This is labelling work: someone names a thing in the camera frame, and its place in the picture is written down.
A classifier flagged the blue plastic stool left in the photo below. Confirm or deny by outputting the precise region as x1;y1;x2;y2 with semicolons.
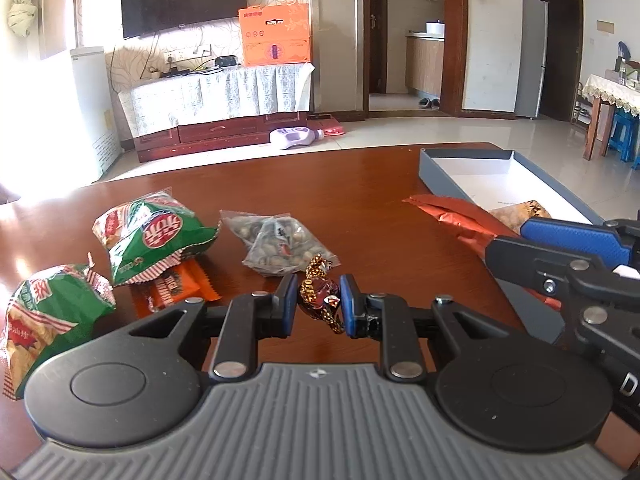
608;110;639;162

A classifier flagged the orange cardboard gift box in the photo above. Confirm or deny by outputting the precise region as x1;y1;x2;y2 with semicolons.
238;3;311;66

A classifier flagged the kitchen cabinet with pot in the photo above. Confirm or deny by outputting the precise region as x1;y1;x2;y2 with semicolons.
406;22;445;98

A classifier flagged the white purple detergent bottle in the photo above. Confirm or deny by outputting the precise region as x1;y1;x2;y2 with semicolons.
269;127;324;151

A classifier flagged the silver refrigerator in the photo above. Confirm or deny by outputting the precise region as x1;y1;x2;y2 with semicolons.
514;0;548;119

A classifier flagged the beige pastry packet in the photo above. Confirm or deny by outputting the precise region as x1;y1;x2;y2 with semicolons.
489;200;551;234

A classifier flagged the green prawn cracker bag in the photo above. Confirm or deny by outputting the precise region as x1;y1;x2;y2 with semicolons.
1;264;116;400
92;190;220;286

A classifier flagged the red wooden TV cabinet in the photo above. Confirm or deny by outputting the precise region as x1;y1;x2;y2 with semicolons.
134;112;308;162

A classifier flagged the grey shallow box tray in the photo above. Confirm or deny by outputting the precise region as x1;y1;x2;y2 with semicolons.
418;146;608;345

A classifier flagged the white chest freezer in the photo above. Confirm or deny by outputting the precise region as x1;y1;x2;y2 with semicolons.
28;47;122;188

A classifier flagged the orange chocolate bar wrapper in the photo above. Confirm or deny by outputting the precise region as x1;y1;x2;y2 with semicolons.
129;259;221;318

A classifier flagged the clear bag of nuts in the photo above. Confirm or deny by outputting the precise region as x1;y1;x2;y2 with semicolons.
221;210;341;278

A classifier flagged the wooden dining table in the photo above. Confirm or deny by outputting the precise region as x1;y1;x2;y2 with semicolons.
582;98;639;162

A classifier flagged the long red snack packet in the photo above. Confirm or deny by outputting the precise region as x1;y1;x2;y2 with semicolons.
401;193;563;309

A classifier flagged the black set-top box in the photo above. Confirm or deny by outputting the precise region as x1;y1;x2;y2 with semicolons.
214;55;239;68

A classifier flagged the brown gold candy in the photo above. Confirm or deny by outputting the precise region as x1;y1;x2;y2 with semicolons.
298;254;344;335

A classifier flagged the white blue patterned cloth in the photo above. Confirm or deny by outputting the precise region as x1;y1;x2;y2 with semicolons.
118;63;314;138

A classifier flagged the pair of slippers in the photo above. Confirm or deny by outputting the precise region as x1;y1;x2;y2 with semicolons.
419;96;440;110

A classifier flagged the lace table cloth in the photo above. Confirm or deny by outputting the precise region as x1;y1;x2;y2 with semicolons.
582;75;640;117

